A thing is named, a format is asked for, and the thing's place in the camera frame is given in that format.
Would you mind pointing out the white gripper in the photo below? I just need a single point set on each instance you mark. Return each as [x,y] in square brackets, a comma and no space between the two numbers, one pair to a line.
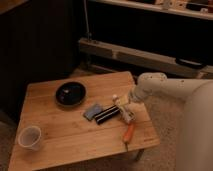
[122,103]

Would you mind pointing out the orange pepper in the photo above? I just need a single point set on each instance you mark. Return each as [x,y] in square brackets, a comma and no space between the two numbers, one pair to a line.
[129,133]

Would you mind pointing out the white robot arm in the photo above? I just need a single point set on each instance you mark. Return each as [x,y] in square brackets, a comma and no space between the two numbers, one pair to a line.
[194,149]

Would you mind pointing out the black ceramic bowl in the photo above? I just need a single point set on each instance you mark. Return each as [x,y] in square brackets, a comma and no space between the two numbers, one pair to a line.
[70,94]

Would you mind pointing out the black striped block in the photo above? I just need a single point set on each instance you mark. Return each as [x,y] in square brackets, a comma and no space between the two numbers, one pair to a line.
[106,114]

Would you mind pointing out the wooden folding table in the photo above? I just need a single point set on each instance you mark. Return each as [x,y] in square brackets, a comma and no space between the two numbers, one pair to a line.
[67,137]

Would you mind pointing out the long grey baseboard shelf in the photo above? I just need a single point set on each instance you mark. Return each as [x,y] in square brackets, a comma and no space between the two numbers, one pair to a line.
[142,58]

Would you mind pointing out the clear plastic cup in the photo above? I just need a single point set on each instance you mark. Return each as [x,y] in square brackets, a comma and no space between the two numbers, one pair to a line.
[30,138]

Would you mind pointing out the thin metal pole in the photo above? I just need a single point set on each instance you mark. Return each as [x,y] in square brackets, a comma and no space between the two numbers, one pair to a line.
[88,33]

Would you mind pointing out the upper wooden shelf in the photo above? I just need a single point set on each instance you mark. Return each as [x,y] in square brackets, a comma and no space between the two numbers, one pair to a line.
[157,8]

